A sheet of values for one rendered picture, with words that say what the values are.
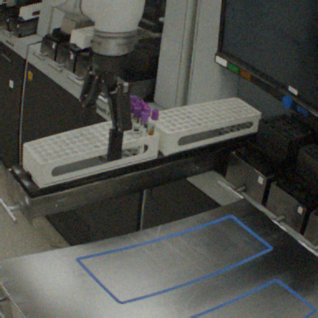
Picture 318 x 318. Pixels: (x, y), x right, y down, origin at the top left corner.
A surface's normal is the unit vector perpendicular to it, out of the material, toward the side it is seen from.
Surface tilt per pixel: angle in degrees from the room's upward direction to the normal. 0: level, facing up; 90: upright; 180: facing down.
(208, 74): 90
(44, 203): 90
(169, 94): 90
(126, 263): 0
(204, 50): 90
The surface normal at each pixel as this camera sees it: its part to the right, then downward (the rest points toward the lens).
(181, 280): 0.11, -0.87
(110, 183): 0.59, 0.44
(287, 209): -0.80, 0.21
